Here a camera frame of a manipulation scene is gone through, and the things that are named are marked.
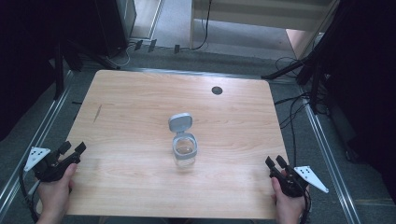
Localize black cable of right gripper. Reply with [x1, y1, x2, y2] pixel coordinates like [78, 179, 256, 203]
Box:
[299, 189, 313, 224]

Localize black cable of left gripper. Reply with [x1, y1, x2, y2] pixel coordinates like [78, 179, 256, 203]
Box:
[19, 169, 40, 224]

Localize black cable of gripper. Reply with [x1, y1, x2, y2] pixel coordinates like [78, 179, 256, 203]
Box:
[299, 189, 313, 224]
[19, 169, 40, 224]

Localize black metal stand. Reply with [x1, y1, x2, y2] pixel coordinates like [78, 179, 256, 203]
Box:
[52, 40, 120, 101]

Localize white floor cable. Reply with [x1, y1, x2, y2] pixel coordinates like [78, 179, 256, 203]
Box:
[106, 43, 138, 68]

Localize dark computer tower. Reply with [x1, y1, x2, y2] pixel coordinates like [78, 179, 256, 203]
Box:
[92, 0, 138, 58]

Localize aluminium floor rail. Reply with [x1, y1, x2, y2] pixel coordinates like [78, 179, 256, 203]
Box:
[0, 69, 76, 213]
[303, 102, 362, 224]

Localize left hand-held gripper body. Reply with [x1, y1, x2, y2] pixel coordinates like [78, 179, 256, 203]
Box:
[23, 147, 82, 183]

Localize black tripod stand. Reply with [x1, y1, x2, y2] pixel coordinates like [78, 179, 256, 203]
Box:
[261, 29, 337, 115]

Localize black hanging cable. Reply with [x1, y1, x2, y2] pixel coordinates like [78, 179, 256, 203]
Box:
[186, 0, 213, 52]

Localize clear jar with grey lid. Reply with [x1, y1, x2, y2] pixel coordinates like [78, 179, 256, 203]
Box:
[167, 112, 199, 169]

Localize person's right hand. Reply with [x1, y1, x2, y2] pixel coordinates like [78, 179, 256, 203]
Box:
[270, 169, 310, 224]

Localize black floor cable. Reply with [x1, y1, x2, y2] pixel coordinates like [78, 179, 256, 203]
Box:
[274, 55, 328, 166]

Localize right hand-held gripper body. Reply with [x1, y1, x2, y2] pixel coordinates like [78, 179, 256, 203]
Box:
[269, 165, 330, 198]

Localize person's left hand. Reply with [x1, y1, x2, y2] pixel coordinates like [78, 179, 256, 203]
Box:
[35, 162, 78, 224]

